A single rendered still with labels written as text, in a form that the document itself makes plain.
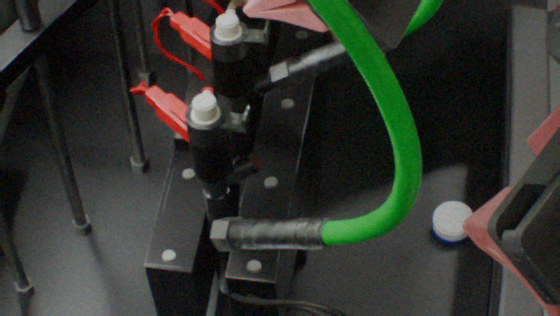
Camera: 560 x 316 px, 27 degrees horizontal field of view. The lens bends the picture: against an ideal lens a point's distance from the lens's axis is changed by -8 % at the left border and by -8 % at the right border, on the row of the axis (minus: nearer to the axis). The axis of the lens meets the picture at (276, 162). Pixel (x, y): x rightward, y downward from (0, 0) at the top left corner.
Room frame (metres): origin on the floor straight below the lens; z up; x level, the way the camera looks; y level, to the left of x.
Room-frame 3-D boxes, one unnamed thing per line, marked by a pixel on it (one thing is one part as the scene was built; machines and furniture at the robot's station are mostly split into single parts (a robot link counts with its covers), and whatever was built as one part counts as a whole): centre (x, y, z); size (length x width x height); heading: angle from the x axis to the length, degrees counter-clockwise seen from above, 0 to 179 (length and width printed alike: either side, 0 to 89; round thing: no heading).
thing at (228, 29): (0.64, 0.03, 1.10); 0.02 x 0.02 x 0.03
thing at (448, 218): (0.64, -0.16, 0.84); 0.04 x 0.04 x 0.01
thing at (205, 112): (0.56, 0.04, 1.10); 0.02 x 0.02 x 0.03
